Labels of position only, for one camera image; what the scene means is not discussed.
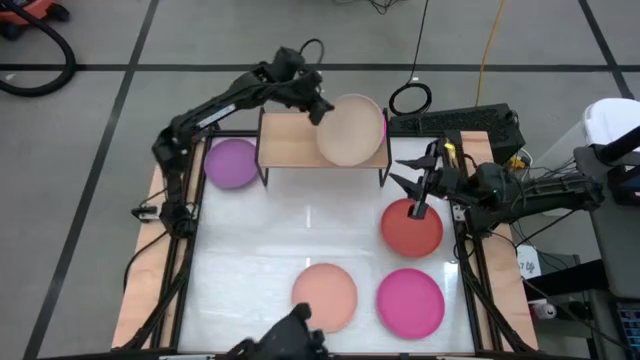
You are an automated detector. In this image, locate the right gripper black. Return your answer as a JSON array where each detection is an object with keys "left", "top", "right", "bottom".
[{"left": 389, "top": 139, "right": 469, "bottom": 221}]

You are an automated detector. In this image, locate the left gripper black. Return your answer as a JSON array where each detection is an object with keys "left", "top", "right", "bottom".
[{"left": 279, "top": 69, "right": 335, "bottom": 127}]

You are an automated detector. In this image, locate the beige plate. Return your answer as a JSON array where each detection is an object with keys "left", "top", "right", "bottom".
[{"left": 315, "top": 93, "right": 386, "bottom": 168}]

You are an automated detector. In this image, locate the red plate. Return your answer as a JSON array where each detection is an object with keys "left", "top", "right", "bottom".
[{"left": 380, "top": 197, "right": 444, "bottom": 260}]

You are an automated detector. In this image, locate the purple plate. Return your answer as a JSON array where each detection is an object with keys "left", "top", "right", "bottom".
[{"left": 203, "top": 138, "right": 260, "bottom": 190}]

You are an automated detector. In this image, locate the large pink plate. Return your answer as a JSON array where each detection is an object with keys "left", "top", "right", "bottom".
[{"left": 376, "top": 268, "right": 446, "bottom": 341}]

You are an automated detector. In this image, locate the salmon plate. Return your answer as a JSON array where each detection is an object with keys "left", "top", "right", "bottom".
[{"left": 291, "top": 263, "right": 359, "bottom": 334}]

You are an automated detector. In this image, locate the wooden shelf with black legs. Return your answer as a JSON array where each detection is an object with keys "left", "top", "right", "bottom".
[{"left": 255, "top": 105, "right": 394, "bottom": 189}]

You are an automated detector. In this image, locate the black computer case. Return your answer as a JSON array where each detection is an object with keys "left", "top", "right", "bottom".
[{"left": 388, "top": 103, "right": 527, "bottom": 169}]

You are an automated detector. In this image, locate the white paper card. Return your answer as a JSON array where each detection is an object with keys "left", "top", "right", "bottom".
[{"left": 517, "top": 244, "right": 542, "bottom": 279}]

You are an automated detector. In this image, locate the white glossy table sheet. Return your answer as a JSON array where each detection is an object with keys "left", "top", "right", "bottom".
[{"left": 177, "top": 134, "right": 476, "bottom": 354}]

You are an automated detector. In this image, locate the white translucent bin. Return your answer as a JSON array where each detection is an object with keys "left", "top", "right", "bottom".
[{"left": 534, "top": 97, "right": 640, "bottom": 217}]

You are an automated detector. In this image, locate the black device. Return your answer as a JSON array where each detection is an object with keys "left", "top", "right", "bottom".
[{"left": 594, "top": 127, "right": 640, "bottom": 206}]

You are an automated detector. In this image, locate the grey desk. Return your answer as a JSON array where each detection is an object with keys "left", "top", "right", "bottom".
[{"left": 573, "top": 144, "right": 640, "bottom": 301}]

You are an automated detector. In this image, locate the backlit keyboard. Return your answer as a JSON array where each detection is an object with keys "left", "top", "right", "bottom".
[{"left": 614, "top": 299, "right": 640, "bottom": 351}]

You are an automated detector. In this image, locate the orange vacuum cleaner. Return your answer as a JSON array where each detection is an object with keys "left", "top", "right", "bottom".
[{"left": 0, "top": 0, "right": 71, "bottom": 40}]

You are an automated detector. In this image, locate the black coiled cable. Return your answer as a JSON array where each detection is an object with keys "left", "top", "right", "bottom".
[{"left": 388, "top": 0, "right": 434, "bottom": 117}]

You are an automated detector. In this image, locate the black cable bundle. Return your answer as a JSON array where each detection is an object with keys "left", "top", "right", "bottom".
[{"left": 367, "top": 0, "right": 401, "bottom": 15}]

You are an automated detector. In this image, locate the yellow cable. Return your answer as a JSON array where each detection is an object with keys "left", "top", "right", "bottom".
[{"left": 474, "top": 0, "right": 509, "bottom": 107}]

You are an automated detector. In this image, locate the black aluminium frame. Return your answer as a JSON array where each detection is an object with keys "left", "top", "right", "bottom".
[{"left": 119, "top": 113, "right": 539, "bottom": 357}]

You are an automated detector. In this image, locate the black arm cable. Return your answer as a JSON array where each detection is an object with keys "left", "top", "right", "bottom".
[{"left": 122, "top": 230, "right": 170, "bottom": 294}]

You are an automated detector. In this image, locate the black vacuum hose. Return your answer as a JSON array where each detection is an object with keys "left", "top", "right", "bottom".
[{"left": 0, "top": 0, "right": 78, "bottom": 99}]

